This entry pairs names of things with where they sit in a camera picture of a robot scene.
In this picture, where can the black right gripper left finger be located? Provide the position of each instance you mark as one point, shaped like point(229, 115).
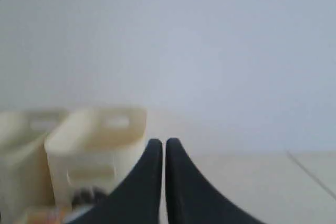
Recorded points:
point(135, 200)

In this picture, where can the cream bin with square mark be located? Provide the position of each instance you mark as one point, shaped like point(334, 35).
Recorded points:
point(25, 176)

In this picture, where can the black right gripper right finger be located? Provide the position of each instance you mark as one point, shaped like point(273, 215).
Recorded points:
point(190, 197)

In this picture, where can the orange snack bag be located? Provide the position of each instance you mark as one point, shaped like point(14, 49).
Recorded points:
point(44, 214)

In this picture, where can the cream bin with circle mark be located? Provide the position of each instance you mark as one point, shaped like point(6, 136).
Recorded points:
point(92, 151)

